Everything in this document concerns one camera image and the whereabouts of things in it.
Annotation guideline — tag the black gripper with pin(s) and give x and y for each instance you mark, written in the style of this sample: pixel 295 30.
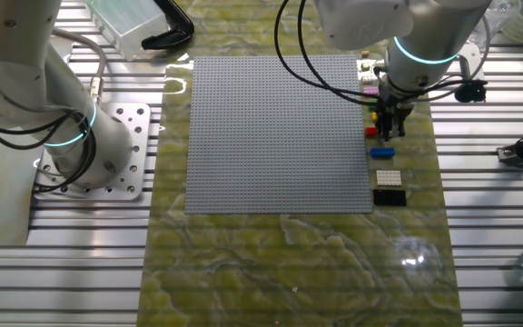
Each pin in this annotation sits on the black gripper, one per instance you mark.
pixel 395 102

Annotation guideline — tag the black C-clamp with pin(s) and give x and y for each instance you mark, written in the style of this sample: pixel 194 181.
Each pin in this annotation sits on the black C-clamp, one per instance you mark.
pixel 177 32

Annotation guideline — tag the white camera bracket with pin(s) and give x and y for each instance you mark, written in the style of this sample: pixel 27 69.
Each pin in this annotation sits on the white camera bracket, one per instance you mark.
pixel 472 56

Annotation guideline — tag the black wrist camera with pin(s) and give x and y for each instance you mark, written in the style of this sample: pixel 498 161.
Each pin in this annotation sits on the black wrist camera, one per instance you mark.
pixel 470 91

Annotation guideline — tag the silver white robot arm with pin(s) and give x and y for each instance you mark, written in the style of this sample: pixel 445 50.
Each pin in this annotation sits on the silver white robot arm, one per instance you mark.
pixel 16 68

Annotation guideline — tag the translucent plastic box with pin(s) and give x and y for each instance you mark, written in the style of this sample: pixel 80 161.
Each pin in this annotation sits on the translucent plastic box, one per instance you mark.
pixel 127 25

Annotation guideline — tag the silver robot mounting plate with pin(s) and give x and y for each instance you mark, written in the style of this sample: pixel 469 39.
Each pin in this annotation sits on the silver robot mounting plate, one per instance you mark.
pixel 125 122

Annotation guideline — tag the grey Lego baseplate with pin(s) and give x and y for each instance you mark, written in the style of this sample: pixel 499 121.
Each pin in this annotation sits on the grey Lego baseplate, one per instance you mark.
pixel 279 150

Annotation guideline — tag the pink Lego brick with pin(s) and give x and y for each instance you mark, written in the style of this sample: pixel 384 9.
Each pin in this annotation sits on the pink Lego brick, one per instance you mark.
pixel 370 91

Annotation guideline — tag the red Lego brick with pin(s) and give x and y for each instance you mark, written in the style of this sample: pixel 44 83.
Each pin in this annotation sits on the red Lego brick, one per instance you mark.
pixel 371 132

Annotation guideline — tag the white Lego brick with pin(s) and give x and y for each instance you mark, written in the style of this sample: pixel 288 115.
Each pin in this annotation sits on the white Lego brick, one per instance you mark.
pixel 368 80

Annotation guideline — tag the blue Lego brick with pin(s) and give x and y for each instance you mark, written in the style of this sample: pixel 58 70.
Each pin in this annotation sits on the blue Lego brick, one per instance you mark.
pixel 382 152

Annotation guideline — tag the tan small Lego brick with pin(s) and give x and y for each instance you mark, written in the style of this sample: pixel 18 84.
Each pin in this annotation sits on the tan small Lego brick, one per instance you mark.
pixel 365 54

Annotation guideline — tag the black flat Lego plate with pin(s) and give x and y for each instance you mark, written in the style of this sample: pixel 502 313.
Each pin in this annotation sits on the black flat Lego plate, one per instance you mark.
pixel 389 198

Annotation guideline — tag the green marble pattern mat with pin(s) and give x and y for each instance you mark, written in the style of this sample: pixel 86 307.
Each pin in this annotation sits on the green marble pattern mat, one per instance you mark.
pixel 289 263

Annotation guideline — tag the white flat Lego plate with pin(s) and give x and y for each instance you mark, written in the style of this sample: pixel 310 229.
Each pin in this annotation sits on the white flat Lego plate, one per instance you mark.
pixel 389 178

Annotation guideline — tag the lime green Lego brick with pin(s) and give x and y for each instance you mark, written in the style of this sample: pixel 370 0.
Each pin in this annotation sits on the lime green Lego brick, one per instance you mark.
pixel 366 66

